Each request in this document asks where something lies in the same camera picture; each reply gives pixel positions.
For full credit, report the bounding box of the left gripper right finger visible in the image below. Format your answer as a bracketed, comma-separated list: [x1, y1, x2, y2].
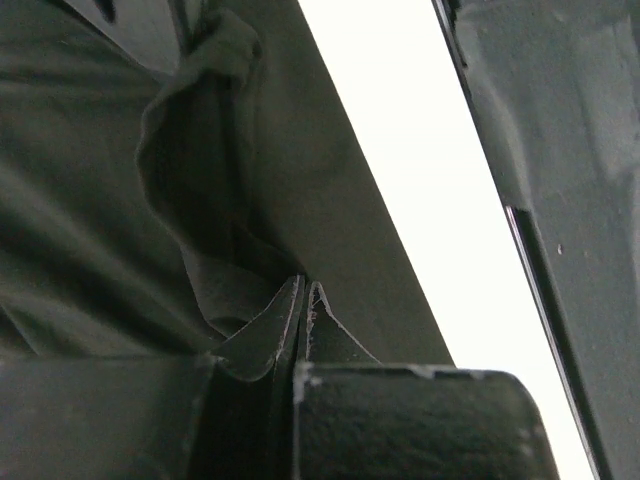
[294, 283, 558, 479]

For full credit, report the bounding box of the black t shirt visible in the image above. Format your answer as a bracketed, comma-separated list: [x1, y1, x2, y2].
[1, 1, 451, 364]

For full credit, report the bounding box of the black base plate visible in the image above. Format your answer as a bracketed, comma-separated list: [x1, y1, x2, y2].
[435, 1, 639, 479]

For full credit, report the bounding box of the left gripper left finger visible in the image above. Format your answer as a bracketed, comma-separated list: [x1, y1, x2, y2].
[1, 276, 305, 479]

